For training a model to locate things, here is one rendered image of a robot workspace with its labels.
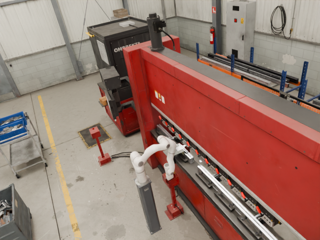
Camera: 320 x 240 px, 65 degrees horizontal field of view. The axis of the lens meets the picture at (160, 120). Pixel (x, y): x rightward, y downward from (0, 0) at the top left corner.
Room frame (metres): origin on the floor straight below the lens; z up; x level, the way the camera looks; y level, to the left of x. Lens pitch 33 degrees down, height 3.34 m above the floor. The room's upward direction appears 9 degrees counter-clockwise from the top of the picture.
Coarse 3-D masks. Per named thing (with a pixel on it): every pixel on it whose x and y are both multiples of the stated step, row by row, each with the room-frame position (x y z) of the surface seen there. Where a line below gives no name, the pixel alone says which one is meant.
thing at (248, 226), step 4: (240, 216) 1.65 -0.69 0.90; (240, 220) 1.60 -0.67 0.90; (244, 220) 1.59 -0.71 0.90; (244, 224) 1.55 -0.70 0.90; (248, 224) 1.54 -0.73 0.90; (248, 228) 1.50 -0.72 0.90; (252, 228) 1.49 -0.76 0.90; (252, 232) 1.45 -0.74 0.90; (256, 236) 1.40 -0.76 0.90; (260, 236) 1.39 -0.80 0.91
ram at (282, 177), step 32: (160, 96) 3.21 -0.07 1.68; (192, 96) 2.41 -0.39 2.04; (192, 128) 2.46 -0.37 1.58; (224, 128) 1.91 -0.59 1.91; (256, 128) 1.56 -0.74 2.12; (224, 160) 1.91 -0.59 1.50; (256, 160) 1.53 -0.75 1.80; (288, 160) 1.27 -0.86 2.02; (256, 192) 1.50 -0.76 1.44; (288, 192) 1.22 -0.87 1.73
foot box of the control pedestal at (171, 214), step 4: (176, 200) 2.63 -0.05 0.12; (180, 204) 2.55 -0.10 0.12; (168, 208) 2.52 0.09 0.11; (180, 208) 2.48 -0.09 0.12; (168, 212) 2.52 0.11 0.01; (172, 212) 2.42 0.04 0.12; (176, 212) 2.43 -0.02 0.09; (180, 212) 2.46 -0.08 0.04; (168, 216) 2.45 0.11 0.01; (172, 216) 2.41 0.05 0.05; (176, 216) 2.43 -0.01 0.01
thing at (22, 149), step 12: (36, 132) 4.91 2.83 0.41; (0, 144) 3.99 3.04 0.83; (12, 144) 4.70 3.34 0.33; (24, 144) 4.63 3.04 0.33; (36, 144) 4.12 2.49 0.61; (12, 156) 4.25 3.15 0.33; (24, 156) 4.18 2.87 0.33; (36, 156) 4.08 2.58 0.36; (12, 168) 3.89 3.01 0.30; (24, 168) 3.96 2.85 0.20
